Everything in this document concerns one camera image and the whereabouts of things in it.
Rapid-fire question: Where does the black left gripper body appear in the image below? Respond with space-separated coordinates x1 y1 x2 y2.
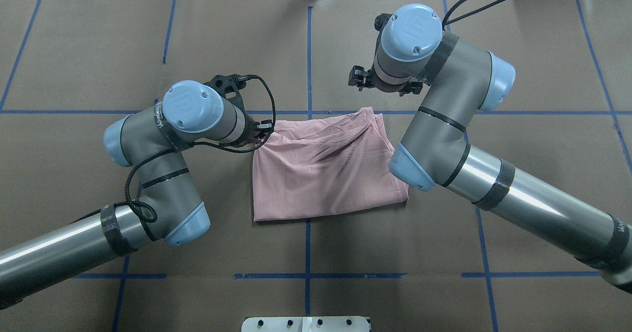
239 115 275 147

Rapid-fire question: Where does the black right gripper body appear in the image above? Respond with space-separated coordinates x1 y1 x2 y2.
348 65 424 96

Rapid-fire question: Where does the pink Snoopy t-shirt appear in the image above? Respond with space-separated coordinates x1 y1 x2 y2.
251 107 409 222

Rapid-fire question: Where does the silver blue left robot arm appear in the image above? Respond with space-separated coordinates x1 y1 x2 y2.
1 75 276 309

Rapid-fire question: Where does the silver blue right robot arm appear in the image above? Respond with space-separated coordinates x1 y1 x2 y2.
348 3 632 293

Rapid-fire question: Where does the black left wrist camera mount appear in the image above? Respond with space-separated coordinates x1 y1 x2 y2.
203 75 248 112

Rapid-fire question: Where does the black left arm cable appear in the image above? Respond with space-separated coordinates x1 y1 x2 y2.
123 74 277 224

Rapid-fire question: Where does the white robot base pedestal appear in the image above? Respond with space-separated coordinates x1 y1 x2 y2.
241 316 372 332

